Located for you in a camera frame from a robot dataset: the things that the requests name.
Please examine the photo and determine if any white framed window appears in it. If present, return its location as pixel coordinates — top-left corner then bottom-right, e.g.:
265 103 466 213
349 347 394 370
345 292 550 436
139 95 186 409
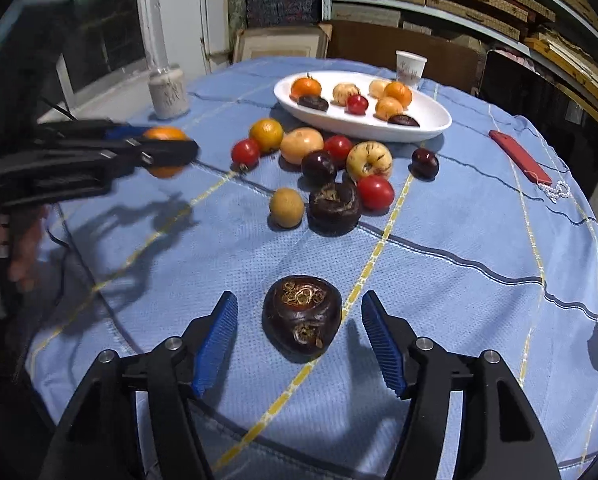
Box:
54 0 152 106

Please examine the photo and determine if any white paper cup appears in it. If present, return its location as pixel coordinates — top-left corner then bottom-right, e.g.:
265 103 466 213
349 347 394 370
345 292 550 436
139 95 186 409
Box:
395 50 428 88

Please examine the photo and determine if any striped pale melon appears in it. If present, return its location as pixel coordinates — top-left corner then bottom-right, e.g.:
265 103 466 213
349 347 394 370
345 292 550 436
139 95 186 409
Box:
332 82 361 106

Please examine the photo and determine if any large orange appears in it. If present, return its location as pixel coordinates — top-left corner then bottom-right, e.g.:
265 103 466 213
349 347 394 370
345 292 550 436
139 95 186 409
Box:
383 81 414 107
290 74 324 100

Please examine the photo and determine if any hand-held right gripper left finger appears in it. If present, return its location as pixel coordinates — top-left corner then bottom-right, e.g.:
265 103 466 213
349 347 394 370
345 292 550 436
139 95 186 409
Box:
39 290 240 480

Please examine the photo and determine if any small orange mandarin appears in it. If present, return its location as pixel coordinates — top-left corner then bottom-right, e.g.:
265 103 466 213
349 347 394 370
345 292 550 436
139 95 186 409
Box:
142 126 190 179
248 118 285 155

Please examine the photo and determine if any yellow orange round fruit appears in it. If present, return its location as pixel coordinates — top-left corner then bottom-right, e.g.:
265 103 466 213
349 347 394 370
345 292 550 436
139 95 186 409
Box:
374 96 405 121

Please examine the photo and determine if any dark purple plum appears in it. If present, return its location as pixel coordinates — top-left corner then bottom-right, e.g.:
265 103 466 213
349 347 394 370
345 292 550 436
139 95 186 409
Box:
411 147 440 181
301 150 338 183

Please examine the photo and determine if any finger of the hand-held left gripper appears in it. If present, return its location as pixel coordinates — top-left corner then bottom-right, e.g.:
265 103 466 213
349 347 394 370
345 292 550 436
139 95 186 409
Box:
54 138 200 182
38 120 151 144

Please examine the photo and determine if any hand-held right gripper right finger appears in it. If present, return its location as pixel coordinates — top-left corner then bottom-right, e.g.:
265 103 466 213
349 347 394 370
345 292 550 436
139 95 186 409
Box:
361 290 562 480

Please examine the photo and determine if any yellow apple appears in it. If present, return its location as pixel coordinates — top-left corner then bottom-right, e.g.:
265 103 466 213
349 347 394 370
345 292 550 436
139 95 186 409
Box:
346 140 394 181

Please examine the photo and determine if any small tan longan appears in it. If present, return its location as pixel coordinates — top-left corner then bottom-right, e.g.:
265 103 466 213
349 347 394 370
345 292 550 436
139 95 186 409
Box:
269 187 306 229

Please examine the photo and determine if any white plate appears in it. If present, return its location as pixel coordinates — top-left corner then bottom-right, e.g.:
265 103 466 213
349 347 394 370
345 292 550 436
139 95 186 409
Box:
273 71 452 143

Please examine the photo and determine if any wooden framed panel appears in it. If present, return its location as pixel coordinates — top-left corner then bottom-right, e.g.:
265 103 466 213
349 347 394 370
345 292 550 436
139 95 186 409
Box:
231 25 332 63

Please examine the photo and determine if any white beaded cord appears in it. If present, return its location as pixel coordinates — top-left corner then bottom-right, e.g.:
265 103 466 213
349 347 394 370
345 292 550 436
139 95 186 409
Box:
536 180 572 203

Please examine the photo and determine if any white drink can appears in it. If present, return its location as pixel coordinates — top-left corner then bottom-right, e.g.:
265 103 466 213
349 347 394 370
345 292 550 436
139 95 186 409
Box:
148 63 190 120

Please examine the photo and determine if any brown wooden board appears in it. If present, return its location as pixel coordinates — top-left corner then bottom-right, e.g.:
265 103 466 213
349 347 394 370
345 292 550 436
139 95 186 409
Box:
324 20 484 96

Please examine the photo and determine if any blue striped tablecloth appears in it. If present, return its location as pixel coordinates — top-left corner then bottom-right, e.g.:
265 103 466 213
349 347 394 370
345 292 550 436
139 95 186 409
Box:
24 57 598 480

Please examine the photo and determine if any red phone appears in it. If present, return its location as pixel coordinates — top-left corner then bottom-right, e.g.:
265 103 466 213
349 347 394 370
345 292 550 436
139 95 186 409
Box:
489 130 553 186

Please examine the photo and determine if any white pole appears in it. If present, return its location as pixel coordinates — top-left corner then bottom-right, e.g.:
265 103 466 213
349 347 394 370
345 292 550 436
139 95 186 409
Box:
146 0 170 68

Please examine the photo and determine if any pink cloth bundle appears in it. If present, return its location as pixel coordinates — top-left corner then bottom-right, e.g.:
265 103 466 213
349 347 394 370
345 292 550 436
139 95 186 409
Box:
494 46 536 71

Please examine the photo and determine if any peach coloured round fruit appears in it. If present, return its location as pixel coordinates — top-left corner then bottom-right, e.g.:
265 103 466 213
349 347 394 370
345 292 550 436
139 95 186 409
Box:
279 127 325 166

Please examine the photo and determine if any white metal shelf unit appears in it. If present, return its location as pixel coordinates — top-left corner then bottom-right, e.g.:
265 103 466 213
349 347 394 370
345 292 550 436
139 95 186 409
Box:
321 0 598 126

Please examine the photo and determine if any green marbled panel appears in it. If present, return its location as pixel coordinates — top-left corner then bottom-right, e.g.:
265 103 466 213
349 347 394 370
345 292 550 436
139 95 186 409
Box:
229 0 248 36

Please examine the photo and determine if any person's left hand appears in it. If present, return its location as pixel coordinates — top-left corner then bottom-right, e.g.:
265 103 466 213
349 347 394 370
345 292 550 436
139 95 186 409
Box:
0 205 50 293

